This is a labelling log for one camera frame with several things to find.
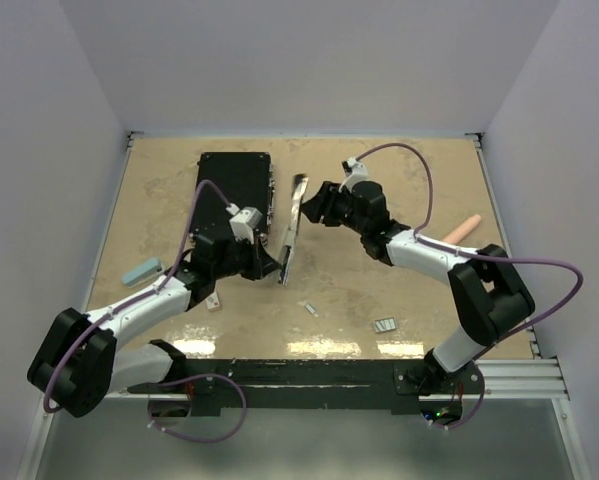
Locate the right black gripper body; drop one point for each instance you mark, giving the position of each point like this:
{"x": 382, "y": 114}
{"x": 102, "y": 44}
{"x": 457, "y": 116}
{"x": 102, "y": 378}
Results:
{"x": 340, "y": 207}

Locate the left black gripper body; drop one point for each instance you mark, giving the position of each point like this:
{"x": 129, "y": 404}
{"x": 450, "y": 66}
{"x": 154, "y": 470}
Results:
{"x": 242, "y": 259}

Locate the silver black stapler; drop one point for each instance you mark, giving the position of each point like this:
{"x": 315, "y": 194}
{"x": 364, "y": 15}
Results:
{"x": 298, "y": 190}

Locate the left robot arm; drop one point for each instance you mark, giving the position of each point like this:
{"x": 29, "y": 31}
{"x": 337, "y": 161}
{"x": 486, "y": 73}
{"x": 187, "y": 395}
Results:
{"x": 79, "y": 363}

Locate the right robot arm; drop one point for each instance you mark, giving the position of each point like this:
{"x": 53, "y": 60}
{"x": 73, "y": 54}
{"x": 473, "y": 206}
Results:
{"x": 489, "y": 295}

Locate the small staple box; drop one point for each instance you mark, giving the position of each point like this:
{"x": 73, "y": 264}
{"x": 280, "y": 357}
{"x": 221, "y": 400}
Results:
{"x": 213, "y": 302}

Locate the black briefcase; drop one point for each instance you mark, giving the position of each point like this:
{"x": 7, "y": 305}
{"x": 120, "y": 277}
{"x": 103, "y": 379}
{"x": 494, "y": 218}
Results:
{"x": 245, "y": 178}

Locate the pink silicone cone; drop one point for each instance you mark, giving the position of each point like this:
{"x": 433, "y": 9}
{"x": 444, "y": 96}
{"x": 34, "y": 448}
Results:
{"x": 460, "y": 232}

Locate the staple strips pack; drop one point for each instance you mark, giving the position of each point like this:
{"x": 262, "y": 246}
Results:
{"x": 385, "y": 325}

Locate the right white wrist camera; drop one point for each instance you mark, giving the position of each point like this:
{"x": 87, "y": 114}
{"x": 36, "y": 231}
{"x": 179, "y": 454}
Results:
{"x": 355, "y": 172}

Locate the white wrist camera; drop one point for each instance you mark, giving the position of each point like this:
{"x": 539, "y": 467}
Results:
{"x": 355, "y": 172}
{"x": 244, "y": 222}

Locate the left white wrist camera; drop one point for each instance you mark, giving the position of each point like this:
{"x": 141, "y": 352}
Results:
{"x": 244, "y": 222}

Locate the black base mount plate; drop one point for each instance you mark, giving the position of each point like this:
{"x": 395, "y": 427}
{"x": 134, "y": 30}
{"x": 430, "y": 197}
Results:
{"x": 396, "y": 386}

